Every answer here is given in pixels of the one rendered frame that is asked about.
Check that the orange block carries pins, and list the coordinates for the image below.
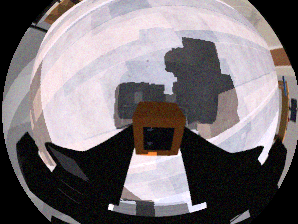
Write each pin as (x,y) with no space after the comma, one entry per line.
(158,127)

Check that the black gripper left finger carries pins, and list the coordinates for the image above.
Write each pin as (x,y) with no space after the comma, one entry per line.
(103,167)

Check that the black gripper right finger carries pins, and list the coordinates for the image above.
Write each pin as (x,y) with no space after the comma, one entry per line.
(208,167)

